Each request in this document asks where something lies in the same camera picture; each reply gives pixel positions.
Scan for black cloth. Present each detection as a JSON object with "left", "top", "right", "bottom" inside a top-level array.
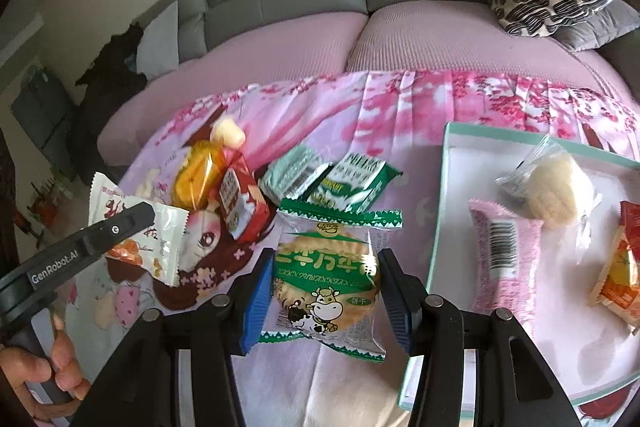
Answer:
[{"left": 70, "top": 23, "right": 149, "bottom": 168}]

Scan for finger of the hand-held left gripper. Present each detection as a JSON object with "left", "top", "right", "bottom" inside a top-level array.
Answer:
[{"left": 82, "top": 201, "right": 156, "bottom": 258}]

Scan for pale yellow pastry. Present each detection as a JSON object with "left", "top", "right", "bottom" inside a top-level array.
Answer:
[{"left": 210, "top": 117, "right": 247, "bottom": 148}]

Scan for grey cabinet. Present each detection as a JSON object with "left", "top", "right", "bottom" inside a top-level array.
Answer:
[{"left": 11, "top": 67, "right": 76, "bottom": 168}]

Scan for green cow biscuit packet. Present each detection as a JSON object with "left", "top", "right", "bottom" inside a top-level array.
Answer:
[{"left": 257, "top": 196, "right": 405, "bottom": 364}]

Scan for pink cartoon printed blanket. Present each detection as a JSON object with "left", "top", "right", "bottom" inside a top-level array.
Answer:
[{"left": 30, "top": 69, "right": 640, "bottom": 427}]

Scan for pink snack packet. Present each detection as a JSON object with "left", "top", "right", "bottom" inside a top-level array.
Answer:
[{"left": 467, "top": 198, "right": 546, "bottom": 325}]

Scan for white packet with red print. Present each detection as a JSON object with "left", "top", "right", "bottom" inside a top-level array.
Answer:
[{"left": 87, "top": 172, "right": 190, "bottom": 289}]

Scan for pale green snack packet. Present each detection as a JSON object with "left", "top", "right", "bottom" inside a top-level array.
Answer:
[{"left": 257, "top": 144, "right": 333, "bottom": 204}]

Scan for clear-wrapped round cake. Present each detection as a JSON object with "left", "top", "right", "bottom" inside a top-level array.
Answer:
[{"left": 495, "top": 138, "right": 603, "bottom": 253}]

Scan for person's left hand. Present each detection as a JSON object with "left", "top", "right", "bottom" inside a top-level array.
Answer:
[{"left": 0, "top": 302, "right": 94, "bottom": 424}]

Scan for grey pillow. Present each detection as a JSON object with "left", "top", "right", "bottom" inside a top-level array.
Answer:
[{"left": 552, "top": 0, "right": 640, "bottom": 52}]

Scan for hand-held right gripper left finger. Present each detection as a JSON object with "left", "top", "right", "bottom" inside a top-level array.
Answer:
[{"left": 74, "top": 248, "right": 276, "bottom": 427}]

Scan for white cushion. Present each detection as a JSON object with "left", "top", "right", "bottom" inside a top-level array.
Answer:
[{"left": 136, "top": 1, "right": 180, "bottom": 80}]

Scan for small red carton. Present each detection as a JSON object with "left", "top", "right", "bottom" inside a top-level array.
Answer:
[{"left": 215, "top": 154, "right": 271, "bottom": 243}]

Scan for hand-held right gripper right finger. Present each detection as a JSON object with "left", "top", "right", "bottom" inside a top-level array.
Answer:
[{"left": 376, "top": 248, "right": 584, "bottom": 427}]

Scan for orange clear-wrapped snack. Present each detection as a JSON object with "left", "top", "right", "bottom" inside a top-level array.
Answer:
[{"left": 172, "top": 139, "right": 228, "bottom": 212}]

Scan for teal cardboard tray box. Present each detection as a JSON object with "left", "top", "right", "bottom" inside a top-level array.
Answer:
[{"left": 397, "top": 121, "right": 640, "bottom": 420}]

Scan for dark green snack packet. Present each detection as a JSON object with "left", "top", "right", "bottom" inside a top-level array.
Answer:
[{"left": 302, "top": 152, "right": 403, "bottom": 214}]

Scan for yellow bread packet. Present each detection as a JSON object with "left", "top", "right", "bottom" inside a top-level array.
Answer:
[{"left": 587, "top": 201, "right": 640, "bottom": 338}]

